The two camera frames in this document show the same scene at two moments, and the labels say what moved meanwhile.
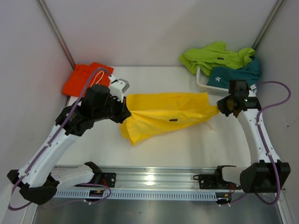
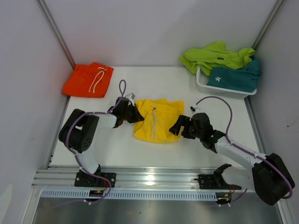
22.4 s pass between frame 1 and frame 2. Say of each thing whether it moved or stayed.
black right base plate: stayed
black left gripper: moved
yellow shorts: moved
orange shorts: stayed
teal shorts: stayed
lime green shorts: stayed
